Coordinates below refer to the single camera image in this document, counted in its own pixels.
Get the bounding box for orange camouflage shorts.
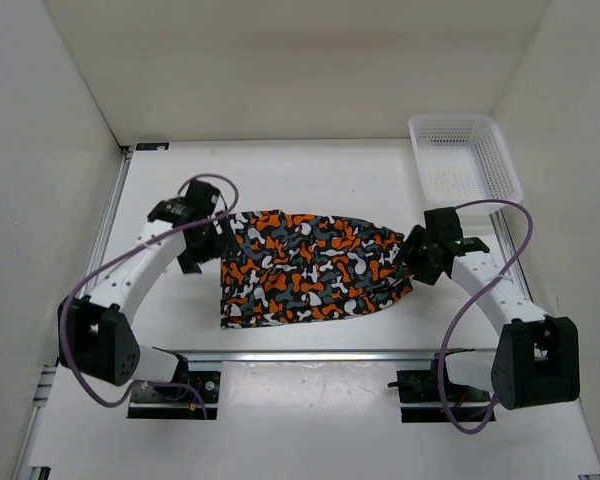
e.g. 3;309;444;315
220;210;413;329

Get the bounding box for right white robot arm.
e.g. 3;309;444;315
401;207;580;410

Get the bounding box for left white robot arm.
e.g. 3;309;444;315
58;174;237;400

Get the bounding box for white plastic mesh basket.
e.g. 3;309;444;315
408;113;523;216

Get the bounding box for right aluminium rail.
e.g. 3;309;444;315
490;210;533;300

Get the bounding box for aluminium rail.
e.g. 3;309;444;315
77;145;135;282
67;348;496;365
490;210;533;300

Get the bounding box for left aluminium rail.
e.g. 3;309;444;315
77;145;135;282

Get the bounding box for front aluminium rail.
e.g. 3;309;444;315
67;348;496;365

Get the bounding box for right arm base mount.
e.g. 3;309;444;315
387;367;496;424

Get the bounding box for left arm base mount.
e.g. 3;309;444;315
127;356;222;421

